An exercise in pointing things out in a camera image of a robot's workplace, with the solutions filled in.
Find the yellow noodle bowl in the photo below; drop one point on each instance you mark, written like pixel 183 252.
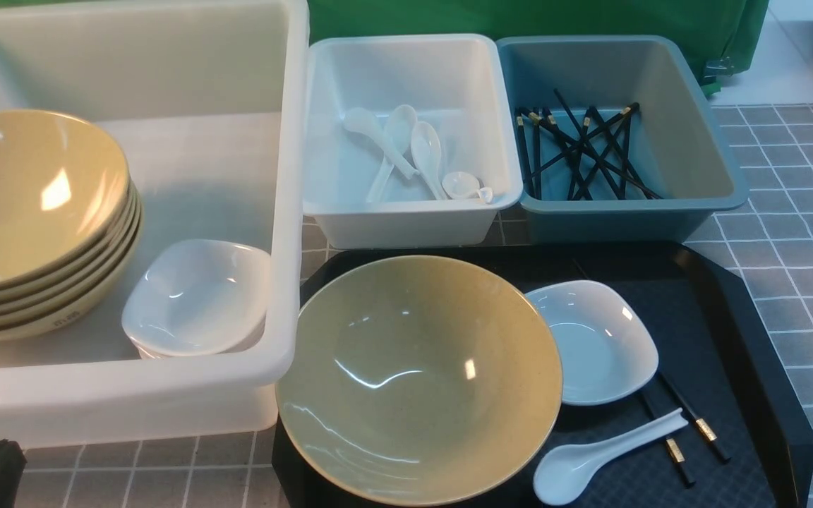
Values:
pixel 420 381

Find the white ceramic soup spoon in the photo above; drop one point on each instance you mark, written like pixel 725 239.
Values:
pixel 565 471

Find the white square dish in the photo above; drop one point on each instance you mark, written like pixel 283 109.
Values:
pixel 203 281
pixel 607 352
pixel 163 340

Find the black chopstick gold band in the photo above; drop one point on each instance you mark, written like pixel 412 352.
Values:
pixel 701 424

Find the bottom stacked yellow bowl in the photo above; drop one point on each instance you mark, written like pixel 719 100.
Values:
pixel 81 305

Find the stacked yellow bowl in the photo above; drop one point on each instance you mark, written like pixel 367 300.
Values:
pixel 67 284
pixel 61 304
pixel 62 179
pixel 52 277
pixel 81 305

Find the top stacked yellow bowl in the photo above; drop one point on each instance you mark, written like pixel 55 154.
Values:
pixel 62 179

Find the white square dish in bin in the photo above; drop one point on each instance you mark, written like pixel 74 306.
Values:
pixel 203 281

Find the large translucent white bin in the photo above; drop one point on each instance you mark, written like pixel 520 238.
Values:
pixel 231 177

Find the white spoon left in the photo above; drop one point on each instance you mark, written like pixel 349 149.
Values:
pixel 364 122

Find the small white plastic bin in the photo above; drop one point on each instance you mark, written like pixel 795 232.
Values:
pixel 455 83

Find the white spoon middle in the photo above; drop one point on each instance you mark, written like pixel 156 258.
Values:
pixel 398 126

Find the white spoon right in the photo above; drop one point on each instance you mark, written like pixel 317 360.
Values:
pixel 426 151

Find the small white spoon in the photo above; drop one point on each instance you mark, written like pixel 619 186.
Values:
pixel 460 185

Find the black plastic serving tray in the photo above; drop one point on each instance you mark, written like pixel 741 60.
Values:
pixel 712 345

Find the blue-grey plastic bin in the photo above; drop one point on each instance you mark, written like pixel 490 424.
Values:
pixel 677 145

